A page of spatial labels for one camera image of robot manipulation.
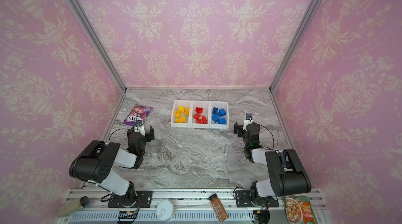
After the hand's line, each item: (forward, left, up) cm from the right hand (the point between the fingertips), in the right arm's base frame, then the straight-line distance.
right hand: (246, 121), depth 92 cm
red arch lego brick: (+6, +25, -5) cm, 26 cm away
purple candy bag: (+13, +68, -4) cm, 70 cm away
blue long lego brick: (+5, +13, -6) cm, 16 cm away
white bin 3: (+15, +14, -2) cm, 21 cm away
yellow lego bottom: (+11, +42, -5) cm, 44 cm away
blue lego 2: (+7, +18, -4) cm, 19 cm away
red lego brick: (+15, +28, -7) cm, 33 cm away
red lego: (+11, +30, -7) cm, 32 cm away
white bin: (+12, +40, -5) cm, 42 cm away
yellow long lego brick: (+14, +36, -6) cm, 39 cm away
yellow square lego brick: (+16, +40, -5) cm, 43 cm away
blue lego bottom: (+14, +17, -6) cm, 23 cm away
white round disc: (-41, +44, -3) cm, 60 cm away
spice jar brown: (-43, +20, -4) cm, 47 cm away
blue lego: (+11, +13, -4) cm, 17 cm away
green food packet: (-43, -17, -9) cm, 47 cm away
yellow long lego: (+7, +40, -5) cm, 40 cm away
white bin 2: (+19, +24, -6) cm, 31 cm away
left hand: (0, +61, -1) cm, 61 cm away
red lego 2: (+6, +28, -6) cm, 29 cm away
